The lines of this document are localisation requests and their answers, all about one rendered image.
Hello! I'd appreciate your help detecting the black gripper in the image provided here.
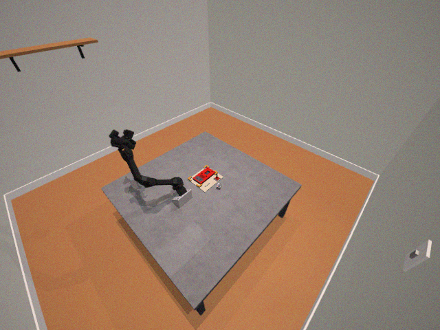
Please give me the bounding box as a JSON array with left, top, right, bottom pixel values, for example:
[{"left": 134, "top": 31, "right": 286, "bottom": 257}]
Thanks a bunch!
[{"left": 109, "top": 130, "right": 136, "bottom": 145}]

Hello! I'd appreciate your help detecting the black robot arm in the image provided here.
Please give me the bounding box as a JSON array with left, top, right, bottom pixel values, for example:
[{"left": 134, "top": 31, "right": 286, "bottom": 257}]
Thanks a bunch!
[{"left": 111, "top": 129, "right": 187, "bottom": 196}]

